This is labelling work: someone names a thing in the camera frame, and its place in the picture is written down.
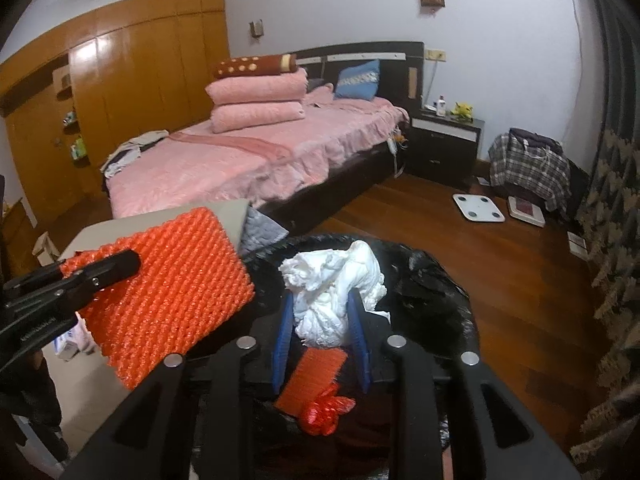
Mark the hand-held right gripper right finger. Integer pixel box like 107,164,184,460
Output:
347,290,583,480

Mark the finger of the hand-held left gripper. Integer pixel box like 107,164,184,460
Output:
4,251,142,307

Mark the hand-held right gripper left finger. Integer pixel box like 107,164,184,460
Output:
60,292,297,480

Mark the white tissue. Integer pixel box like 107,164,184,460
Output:
278,240,391,348

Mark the orange foam mesh sheet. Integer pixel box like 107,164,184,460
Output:
60,206,256,391

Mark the black trash bag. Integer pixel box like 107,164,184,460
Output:
240,232,483,480

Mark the grey sock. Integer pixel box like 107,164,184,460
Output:
239,206,290,256

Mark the white blue packet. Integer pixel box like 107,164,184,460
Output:
52,320,96,361

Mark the small orange mesh piece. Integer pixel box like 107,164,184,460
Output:
274,347,348,416

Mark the small white stool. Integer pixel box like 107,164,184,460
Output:
32,232,62,266

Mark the red crumpled plastic wrapper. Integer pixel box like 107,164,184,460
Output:
299,392,357,437

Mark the low wooden cabinet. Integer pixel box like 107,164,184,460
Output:
0,200,37,273

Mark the pile of clothes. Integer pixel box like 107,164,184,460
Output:
100,130,171,178

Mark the white bathroom scale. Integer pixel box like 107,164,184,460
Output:
452,192,508,222

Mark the pink bedspread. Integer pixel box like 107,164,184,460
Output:
107,94,411,219

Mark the wooden wardrobe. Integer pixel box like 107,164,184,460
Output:
0,0,231,223

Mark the dark nightstand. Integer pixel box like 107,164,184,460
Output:
407,106,486,187

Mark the pink folded blanket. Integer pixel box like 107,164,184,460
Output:
205,67,308,108
209,101,306,134

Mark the white scale red panel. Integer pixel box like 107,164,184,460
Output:
507,195,547,227

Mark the plaid shirt on chair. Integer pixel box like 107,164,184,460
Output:
487,128,571,211

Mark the white flat box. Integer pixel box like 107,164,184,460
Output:
567,231,590,261

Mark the brown dotted bolster pillow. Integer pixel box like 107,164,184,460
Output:
214,53,298,79

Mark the blue pillow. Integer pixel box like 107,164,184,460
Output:
333,59,381,101

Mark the dark wooden bed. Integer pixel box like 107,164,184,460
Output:
102,41,426,231

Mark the patterned curtain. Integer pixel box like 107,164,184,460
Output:
565,0,640,471

